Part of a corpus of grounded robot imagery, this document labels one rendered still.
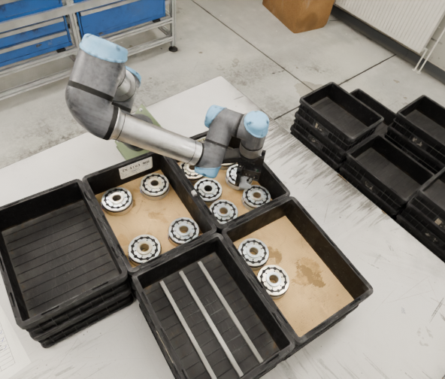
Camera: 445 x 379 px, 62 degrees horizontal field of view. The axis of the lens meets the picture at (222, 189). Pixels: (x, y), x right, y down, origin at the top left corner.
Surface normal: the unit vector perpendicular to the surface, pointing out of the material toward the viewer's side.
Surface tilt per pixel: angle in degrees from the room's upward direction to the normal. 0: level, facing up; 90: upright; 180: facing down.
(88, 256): 0
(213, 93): 0
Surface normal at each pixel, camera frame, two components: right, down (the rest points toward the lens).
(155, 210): 0.10, -0.60
